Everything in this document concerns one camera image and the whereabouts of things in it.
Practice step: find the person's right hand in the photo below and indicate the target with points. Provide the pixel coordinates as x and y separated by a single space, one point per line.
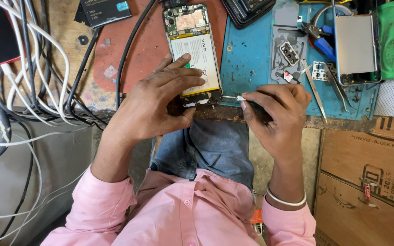
282 119

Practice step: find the person's left hand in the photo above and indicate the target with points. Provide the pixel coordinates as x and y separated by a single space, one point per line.
145 106

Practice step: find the small white-tipped screwdriver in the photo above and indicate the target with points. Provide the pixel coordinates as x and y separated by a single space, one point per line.
239 98

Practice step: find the smartphone with white battery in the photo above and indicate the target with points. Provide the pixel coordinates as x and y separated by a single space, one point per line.
190 24

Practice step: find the straight silver tweezers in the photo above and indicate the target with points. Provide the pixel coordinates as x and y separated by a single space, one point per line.
315 90

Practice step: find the red-brown work mat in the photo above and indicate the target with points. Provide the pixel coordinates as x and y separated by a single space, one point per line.
142 51

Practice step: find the small white circuit board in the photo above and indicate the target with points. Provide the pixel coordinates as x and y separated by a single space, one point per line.
318 71

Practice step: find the curved silver tweezers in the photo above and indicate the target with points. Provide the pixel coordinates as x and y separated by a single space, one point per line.
335 87

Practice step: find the blue silicone repair mat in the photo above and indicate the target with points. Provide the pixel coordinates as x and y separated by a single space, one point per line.
248 58

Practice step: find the blue jeans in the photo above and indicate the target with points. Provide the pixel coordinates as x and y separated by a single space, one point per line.
214 147

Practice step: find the grey adhesive liner sheet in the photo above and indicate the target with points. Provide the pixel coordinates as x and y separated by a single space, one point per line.
286 34

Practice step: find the orange object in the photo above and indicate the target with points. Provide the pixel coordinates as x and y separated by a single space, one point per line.
257 218

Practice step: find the black phone battery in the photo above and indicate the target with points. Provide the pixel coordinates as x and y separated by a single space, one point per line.
101 12

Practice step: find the small black phone part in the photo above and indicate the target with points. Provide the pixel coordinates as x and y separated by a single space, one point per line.
173 2

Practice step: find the black phone back cover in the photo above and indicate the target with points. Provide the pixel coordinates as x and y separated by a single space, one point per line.
241 17

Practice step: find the pink shirt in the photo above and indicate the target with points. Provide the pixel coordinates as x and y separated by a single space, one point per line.
169 215

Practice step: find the silver camera lens bezel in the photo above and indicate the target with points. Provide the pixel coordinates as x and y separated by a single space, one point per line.
289 53

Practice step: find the silver phone frame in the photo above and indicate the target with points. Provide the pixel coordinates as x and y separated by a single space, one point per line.
354 44

